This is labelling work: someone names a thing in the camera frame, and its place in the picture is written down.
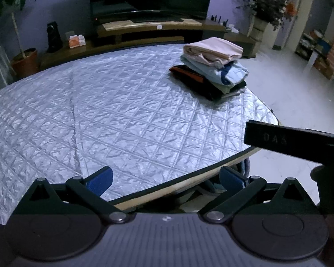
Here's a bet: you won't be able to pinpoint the light blue folded garment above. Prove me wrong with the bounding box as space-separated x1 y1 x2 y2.
181 56 249 87

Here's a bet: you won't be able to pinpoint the black speaker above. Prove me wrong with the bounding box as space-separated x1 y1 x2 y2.
46 21 63 53

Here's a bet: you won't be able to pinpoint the silver quilted table cover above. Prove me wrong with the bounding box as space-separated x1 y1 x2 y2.
0 43 279 226

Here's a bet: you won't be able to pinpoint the pink garment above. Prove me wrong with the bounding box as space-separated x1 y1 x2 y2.
183 38 244 69

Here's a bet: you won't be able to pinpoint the potted tree in terracotta pot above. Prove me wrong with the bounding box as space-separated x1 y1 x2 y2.
0 0 39 79

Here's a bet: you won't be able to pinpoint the orange and black folded garment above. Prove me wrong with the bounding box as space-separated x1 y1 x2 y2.
169 65 209 89

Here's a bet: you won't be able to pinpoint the olive folded garment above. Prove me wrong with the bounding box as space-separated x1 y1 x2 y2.
212 82 240 95

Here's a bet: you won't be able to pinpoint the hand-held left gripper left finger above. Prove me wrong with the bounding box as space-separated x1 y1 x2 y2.
12 166 130 224

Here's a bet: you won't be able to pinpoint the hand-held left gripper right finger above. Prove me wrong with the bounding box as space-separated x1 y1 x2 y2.
203 166 319 224

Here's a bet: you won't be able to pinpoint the storage shelves with boxes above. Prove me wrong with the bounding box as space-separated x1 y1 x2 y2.
295 28 334 81

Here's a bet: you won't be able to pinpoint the wooden television stand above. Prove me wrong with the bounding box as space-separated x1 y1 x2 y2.
40 18 257 67

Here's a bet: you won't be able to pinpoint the flowering plant in pale vase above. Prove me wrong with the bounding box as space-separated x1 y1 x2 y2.
234 0 295 43

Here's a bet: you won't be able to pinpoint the row of small dark bottles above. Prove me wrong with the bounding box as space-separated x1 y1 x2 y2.
210 14 229 24

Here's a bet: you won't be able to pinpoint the orange tissue box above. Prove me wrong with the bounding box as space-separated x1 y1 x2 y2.
69 35 86 49

